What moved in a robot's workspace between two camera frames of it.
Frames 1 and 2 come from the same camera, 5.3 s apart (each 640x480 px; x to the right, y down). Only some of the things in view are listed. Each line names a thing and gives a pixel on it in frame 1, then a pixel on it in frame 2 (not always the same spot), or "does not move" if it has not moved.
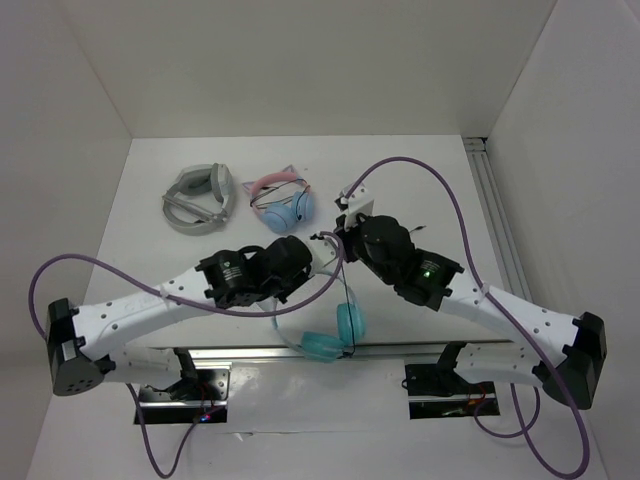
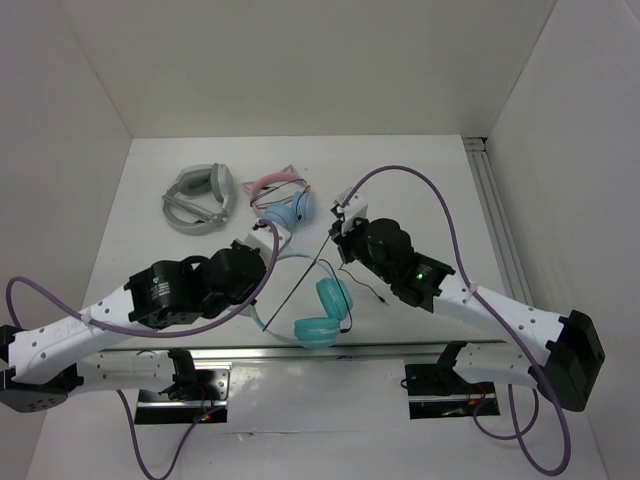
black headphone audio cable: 349,310 to 341,280
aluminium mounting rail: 280,354 does not move
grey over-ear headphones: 200,201 does not move
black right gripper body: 353,247 does not move
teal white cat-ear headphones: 325,348 to 335,303
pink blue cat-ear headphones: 281,199 does not move
